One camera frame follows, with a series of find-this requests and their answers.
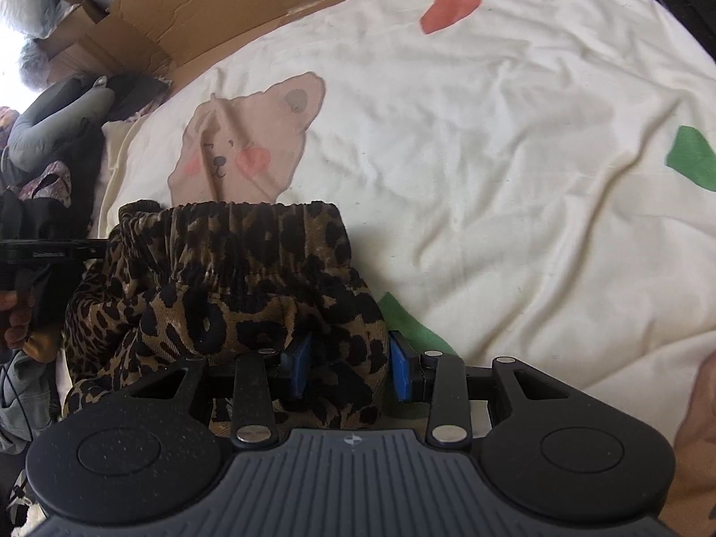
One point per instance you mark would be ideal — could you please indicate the floral patterned cloth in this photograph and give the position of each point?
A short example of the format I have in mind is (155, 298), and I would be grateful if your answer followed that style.
(53, 184)

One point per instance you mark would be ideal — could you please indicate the person's left hand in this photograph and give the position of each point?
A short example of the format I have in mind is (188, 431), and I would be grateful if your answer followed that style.
(11, 319)

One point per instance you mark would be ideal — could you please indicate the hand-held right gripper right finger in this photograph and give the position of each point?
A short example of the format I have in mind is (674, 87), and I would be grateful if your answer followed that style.
(401, 369)

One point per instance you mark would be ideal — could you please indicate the leopard print pants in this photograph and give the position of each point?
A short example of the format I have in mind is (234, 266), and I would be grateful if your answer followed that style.
(224, 268)

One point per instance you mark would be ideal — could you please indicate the dark cloth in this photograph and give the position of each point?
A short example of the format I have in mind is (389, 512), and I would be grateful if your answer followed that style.
(137, 95)

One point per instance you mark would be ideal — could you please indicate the brown cardboard box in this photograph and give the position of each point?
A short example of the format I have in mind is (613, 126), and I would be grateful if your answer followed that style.
(196, 11)

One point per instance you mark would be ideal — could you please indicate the cream printed blanket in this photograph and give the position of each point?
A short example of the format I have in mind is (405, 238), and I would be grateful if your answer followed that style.
(447, 179)

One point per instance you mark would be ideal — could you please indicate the black clothes pile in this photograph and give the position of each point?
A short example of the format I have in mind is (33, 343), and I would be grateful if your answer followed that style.
(84, 179)

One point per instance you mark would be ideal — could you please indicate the grey denim cloth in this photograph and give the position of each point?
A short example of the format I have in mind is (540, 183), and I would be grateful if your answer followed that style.
(22, 403)

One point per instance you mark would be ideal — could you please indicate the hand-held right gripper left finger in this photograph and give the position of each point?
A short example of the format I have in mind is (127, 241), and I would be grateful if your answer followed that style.
(296, 366)

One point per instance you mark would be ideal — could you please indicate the grey neck pillow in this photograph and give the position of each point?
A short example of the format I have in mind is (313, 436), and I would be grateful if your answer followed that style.
(45, 123)

